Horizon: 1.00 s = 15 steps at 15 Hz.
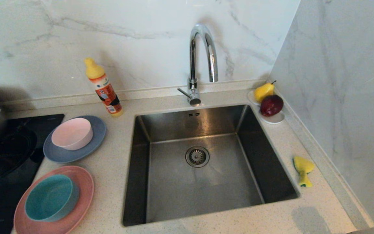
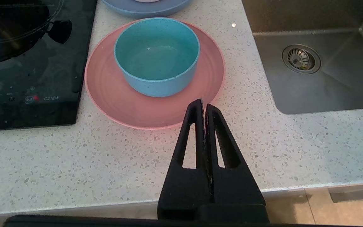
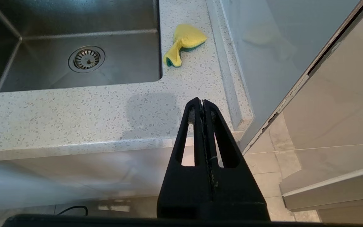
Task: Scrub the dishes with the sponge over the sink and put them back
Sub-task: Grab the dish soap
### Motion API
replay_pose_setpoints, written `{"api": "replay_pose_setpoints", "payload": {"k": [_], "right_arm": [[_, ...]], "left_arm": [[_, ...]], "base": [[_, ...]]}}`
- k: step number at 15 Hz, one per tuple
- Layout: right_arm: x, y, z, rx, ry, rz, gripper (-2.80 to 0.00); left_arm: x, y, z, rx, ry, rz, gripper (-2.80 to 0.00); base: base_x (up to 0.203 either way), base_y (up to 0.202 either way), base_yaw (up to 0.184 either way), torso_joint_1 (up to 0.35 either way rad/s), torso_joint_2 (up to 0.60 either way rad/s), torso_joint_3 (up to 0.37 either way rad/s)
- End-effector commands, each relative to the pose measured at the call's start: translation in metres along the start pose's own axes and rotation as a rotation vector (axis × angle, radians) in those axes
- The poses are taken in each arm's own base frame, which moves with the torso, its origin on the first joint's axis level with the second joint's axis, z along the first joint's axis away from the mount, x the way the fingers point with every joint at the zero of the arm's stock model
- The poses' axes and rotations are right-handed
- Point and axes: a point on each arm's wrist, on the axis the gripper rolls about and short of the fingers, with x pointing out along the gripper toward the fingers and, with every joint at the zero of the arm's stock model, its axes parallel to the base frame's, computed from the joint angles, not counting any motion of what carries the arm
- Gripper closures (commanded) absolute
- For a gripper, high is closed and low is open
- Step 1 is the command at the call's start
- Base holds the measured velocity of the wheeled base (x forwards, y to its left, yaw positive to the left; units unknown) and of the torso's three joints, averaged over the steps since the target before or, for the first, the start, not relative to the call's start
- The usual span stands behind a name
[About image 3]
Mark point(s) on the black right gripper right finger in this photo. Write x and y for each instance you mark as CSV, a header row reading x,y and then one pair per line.
x,y
241,189

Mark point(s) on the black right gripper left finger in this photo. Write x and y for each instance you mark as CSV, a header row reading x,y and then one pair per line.
x,y
175,189

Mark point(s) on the stainless steel sink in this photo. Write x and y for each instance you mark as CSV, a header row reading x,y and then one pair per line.
x,y
121,63

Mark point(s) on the yellow green sponge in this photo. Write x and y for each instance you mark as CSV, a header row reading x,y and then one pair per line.
x,y
187,36

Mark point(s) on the round metal sink strainer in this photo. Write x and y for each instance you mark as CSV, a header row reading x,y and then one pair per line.
x,y
87,59

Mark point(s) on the white base cabinet front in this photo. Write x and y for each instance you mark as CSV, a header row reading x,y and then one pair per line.
x,y
58,179

